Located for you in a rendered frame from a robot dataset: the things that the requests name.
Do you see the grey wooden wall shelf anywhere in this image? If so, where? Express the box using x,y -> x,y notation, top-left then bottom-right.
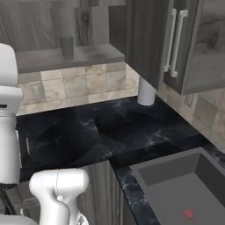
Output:
14,43 -> 127,75

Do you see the grey wood base cabinet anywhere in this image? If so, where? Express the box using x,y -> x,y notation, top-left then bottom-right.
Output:
76,160 -> 126,225

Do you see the grey cup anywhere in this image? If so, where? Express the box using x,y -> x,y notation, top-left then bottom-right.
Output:
59,35 -> 75,62

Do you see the white cabinet door handle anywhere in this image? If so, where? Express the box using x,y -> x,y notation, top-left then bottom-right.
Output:
171,9 -> 189,79
163,8 -> 178,74

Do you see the wall power outlet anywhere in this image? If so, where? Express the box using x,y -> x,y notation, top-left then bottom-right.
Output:
183,93 -> 196,108
31,83 -> 46,101

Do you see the grey sink basin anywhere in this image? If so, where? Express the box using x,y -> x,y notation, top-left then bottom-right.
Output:
129,147 -> 225,225

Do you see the glass-front cabinet door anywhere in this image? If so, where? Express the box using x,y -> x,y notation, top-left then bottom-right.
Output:
163,0 -> 225,96

